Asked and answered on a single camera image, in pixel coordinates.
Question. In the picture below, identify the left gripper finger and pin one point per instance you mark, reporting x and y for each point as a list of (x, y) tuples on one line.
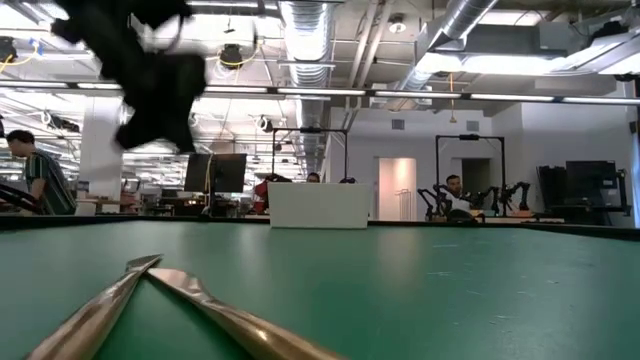
[(180, 130), (140, 130)]

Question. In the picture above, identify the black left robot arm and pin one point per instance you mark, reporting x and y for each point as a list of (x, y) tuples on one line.
[(100, 20)]

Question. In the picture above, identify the white column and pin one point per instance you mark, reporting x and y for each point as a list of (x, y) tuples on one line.
[(100, 165)]

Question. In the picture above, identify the black computer monitor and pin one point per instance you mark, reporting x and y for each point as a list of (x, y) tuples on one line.
[(225, 172)]

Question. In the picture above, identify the person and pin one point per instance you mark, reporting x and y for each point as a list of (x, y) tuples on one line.
[(457, 192), (50, 185), (267, 192), (347, 180), (312, 177)]

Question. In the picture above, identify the horizontal light bar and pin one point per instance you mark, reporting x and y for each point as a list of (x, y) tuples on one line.
[(320, 91)]

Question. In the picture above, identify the white plastic bin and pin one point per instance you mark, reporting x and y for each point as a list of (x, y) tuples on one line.
[(320, 205)]

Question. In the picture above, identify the black background robot arms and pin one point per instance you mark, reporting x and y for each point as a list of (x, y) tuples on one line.
[(505, 197)]

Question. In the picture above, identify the black monitor rack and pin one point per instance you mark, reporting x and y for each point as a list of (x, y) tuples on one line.
[(590, 180)]

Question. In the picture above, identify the black overhead camera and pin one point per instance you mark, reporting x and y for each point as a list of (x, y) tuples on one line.
[(231, 56)]

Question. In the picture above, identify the black stand frame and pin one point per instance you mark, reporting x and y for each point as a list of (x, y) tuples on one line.
[(470, 136), (310, 130)]

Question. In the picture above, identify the corrugated silver ceiling duct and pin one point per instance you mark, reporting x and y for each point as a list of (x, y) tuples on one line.
[(306, 45)]

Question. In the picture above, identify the large silver ceiling duct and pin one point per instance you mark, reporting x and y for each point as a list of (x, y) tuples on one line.
[(465, 15)]

